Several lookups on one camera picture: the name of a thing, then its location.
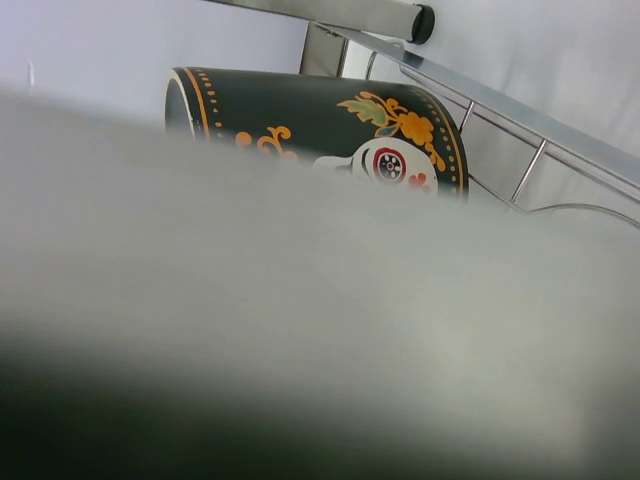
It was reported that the stainless steel dish rack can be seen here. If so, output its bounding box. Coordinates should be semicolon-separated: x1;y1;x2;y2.
231;1;639;210

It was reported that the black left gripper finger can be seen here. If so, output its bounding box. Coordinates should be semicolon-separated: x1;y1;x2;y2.
0;339;311;480

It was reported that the dark brown mug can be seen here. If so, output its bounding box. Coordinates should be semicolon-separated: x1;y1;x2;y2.
165;67;469;199

